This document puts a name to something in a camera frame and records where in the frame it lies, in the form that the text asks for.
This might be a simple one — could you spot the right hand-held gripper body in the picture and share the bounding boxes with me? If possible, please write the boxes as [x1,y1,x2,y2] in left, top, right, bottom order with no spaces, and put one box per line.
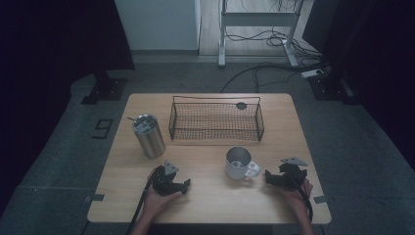
[276,156,309,192]

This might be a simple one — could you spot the person's left hand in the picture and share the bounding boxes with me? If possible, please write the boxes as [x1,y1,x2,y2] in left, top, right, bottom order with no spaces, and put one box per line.
[142,186,182,226]

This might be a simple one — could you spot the left hand-held gripper black cable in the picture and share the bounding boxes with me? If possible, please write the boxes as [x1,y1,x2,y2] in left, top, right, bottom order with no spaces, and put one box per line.
[124,168,157,235]

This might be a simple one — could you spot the black wire mesh basket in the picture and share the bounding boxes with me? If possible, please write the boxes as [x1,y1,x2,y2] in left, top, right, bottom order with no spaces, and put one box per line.
[167,95,265,143]

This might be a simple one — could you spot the black floor cables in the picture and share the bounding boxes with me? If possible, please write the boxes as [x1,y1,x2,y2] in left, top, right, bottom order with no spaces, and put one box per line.
[219,28,331,94]

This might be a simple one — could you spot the hand-held gripper black cable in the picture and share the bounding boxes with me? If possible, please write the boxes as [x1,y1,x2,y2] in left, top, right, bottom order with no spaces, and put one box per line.
[124,168,157,235]
[285,171,314,223]

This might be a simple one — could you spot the black stand base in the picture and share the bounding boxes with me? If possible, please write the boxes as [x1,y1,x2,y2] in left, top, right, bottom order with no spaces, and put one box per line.
[307,71,360,106]
[80,70,128,106]

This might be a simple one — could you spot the white metal mug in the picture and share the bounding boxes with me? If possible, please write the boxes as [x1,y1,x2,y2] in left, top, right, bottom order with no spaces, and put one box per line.
[225,146,261,181]

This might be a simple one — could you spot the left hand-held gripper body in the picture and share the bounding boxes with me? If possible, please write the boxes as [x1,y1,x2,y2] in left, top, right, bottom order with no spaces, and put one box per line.
[151,160,184,197]

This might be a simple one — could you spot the steel tumbler with lid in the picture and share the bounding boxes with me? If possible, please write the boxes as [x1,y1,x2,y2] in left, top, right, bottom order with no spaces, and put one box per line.
[131,114,166,161]

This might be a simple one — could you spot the person's right hand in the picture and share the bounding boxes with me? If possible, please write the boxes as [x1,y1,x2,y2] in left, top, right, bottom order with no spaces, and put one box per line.
[282,178,314,218]

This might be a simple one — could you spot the white desk frame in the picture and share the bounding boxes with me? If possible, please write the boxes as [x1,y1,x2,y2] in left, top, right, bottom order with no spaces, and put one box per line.
[217,0,306,69]

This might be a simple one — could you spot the white cabinet panel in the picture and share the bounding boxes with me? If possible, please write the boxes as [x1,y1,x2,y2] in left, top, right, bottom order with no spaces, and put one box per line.
[114,0,203,52]

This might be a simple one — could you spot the right hand-held gripper black cable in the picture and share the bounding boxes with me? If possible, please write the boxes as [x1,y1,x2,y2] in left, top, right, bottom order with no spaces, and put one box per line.
[285,171,314,223]

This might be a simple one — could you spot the white power strip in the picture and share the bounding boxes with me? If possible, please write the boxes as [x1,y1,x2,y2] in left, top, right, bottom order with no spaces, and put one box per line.
[300,68,328,79]

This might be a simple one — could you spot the dark curtain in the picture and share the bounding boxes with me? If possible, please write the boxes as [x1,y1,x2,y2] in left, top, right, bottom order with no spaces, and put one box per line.
[0,0,136,216]
[301,0,415,170]

